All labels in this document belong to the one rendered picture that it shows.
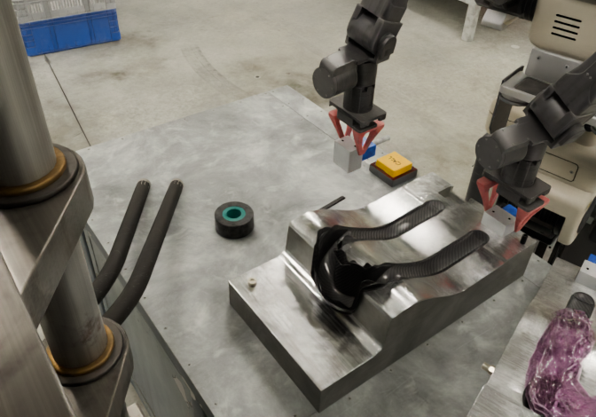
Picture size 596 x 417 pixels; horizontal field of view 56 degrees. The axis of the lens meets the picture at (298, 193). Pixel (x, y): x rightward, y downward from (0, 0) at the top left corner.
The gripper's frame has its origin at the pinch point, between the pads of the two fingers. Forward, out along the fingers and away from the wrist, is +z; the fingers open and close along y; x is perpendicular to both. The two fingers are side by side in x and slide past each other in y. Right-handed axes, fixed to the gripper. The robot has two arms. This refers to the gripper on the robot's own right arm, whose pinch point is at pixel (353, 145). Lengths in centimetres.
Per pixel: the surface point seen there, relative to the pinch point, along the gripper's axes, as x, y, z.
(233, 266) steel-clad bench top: -30.7, 2.9, 15.0
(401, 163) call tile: 16.4, -0.5, 11.6
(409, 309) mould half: -19.6, 36.2, 1.9
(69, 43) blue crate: 20, -292, 95
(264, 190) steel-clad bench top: -12.7, -13.6, 15.3
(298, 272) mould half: -25.1, 15.9, 8.6
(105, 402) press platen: -63, 32, -9
